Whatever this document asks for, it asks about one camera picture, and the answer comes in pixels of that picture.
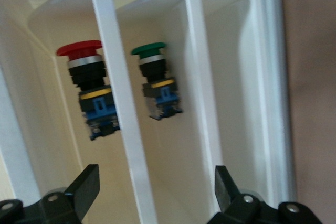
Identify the brown table mat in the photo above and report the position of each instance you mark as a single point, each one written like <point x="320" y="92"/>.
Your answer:
<point x="315" y="77"/>

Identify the red push button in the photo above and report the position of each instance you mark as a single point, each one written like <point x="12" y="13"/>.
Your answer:
<point x="89" y="98"/>

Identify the green push button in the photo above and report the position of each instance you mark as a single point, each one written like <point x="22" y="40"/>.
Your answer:
<point x="160" y="90"/>

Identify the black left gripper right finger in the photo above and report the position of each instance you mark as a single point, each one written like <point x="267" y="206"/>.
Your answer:
<point x="228" y="200"/>

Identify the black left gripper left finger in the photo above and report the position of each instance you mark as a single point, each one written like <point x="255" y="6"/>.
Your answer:
<point x="84" y="190"/>

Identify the white plastic drawer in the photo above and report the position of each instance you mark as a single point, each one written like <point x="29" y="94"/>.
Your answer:
<point x="183" y="142"/>

